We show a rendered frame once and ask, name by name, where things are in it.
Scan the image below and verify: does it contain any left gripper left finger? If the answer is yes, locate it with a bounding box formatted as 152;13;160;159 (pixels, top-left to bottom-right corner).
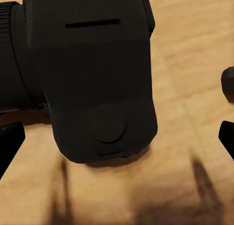
0;121;25;179

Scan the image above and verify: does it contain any digital camera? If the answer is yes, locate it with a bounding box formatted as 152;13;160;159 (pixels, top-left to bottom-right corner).
0;0;158;164

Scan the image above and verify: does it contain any camera tripod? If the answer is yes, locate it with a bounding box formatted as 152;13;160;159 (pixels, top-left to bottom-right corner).
221;66;234;93

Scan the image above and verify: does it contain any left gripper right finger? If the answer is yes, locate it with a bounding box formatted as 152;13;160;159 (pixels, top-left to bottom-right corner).
218;121;234;160

